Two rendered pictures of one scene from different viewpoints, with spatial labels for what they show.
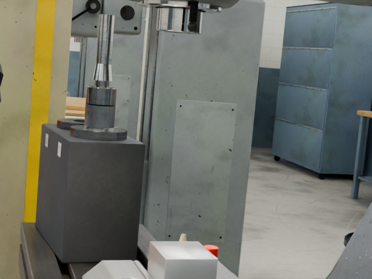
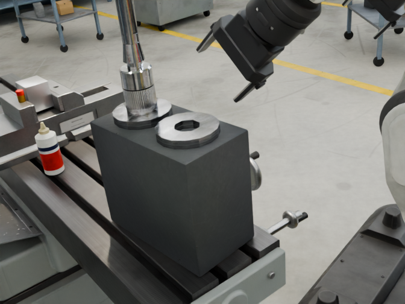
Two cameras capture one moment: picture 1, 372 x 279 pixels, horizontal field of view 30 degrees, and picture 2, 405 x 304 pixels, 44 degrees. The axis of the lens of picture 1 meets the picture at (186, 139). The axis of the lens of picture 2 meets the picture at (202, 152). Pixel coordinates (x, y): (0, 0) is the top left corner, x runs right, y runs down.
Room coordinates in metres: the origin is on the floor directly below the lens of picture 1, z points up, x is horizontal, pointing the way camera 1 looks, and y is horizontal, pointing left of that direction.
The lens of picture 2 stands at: (1.78, 0.00, 1.43)
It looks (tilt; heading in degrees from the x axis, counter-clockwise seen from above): 28 degrees down; 162
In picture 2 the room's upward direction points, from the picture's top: 6 degrees counter-clockwise
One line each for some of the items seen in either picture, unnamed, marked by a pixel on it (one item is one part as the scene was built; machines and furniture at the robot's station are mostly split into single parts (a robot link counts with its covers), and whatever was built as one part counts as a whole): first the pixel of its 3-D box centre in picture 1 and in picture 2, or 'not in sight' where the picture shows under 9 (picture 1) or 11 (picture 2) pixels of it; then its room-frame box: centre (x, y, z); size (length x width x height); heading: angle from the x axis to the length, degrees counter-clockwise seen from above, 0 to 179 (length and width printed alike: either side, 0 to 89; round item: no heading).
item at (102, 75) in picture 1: (104, 51); (128, 28); (1.09, 0.14, 1.25); 0.03 x 0.03 x 0.11
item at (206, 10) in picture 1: (180, 5); not in sight; (0.74, 0.02, 1.31); 0.09 x 0.09 x 0.01
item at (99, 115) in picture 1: (100, 110); (138, 90); (1.09, 0.14, 1.16); 0.05 x 0.05 x 0.06
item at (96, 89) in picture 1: (101, 89); (135, 70); (1.09, 0.14, 1.19); 0.05 x 0.05 x 0.01
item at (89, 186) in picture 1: (86, 184); (172, 175); (1.14, 0.16, 1.03); 0.22 x 0.12 x 0.20; 23
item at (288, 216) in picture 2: not in sight; (280, 225); (0.72, 0.57, 0.51); 0.22 x 0.06 x 0.06; 107
